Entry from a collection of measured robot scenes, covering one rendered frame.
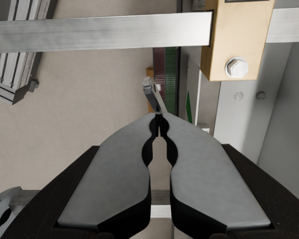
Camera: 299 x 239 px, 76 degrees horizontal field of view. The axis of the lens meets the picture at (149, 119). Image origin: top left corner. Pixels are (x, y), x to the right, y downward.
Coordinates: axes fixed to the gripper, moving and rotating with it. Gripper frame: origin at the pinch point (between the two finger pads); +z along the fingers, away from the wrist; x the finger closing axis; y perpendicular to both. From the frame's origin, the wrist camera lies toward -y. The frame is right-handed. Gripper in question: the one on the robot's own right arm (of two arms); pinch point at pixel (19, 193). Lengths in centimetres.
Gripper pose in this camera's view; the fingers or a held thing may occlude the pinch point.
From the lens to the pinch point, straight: 42.4
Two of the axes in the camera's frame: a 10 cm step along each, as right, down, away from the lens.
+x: 0.4, 8.8, 4.8
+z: 0.3, -4.8, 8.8
